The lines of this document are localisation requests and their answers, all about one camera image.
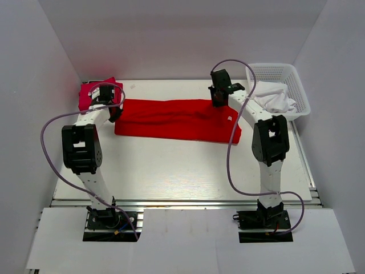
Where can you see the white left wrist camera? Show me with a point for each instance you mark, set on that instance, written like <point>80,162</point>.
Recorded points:
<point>94,94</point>

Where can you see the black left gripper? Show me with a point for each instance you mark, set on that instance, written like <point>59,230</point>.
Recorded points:
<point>117,115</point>

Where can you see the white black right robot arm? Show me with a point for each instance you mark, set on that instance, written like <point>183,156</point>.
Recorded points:
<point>270,141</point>

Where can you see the white t-shirt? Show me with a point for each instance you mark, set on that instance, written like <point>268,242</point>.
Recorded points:
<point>274,97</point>

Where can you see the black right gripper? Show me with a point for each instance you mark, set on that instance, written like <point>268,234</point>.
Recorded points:
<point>215,103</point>

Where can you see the folded crimson t-shirt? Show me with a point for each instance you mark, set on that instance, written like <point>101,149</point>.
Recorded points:
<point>84,98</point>

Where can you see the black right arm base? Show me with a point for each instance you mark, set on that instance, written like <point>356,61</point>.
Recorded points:
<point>251,229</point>

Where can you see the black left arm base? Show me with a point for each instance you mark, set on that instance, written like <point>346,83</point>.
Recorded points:
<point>112,229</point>

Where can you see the red t-shirt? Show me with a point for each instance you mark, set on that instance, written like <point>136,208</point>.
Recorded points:
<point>184,119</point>

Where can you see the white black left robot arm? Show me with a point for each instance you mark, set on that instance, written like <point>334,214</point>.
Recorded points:
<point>82,152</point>

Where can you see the aluminium rail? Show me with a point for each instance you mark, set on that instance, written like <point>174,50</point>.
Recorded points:
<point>124,203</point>

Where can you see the white plastic basket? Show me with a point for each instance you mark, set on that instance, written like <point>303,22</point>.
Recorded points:
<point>286,74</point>

